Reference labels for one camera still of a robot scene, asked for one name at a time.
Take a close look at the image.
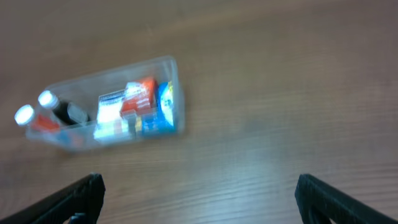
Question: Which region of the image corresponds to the dark bottle white cap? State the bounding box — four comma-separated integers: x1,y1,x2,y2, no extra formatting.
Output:
38,90,91,126

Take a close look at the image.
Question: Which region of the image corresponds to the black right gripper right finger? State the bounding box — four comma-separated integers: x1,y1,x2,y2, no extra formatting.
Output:
295,174,397,224

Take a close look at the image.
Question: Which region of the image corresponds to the red white small box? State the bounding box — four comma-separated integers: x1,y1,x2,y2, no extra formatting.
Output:
120,77,158,116

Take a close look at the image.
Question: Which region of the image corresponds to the clear plastic container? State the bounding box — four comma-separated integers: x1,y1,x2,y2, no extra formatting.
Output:
25,56,185,152

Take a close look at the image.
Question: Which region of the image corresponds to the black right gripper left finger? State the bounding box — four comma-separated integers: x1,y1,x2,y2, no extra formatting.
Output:
1,173,106,224

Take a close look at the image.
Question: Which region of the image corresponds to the orange vitamin tube white cap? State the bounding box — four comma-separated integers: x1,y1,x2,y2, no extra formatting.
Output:
14,105,60,133

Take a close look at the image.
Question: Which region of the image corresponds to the white Hansaplast box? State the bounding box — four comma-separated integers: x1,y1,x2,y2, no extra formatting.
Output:
93,90,132,144

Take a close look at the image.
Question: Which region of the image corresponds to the blue yellow VapoDrops box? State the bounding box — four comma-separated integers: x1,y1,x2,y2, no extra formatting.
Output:
135,82,177,136

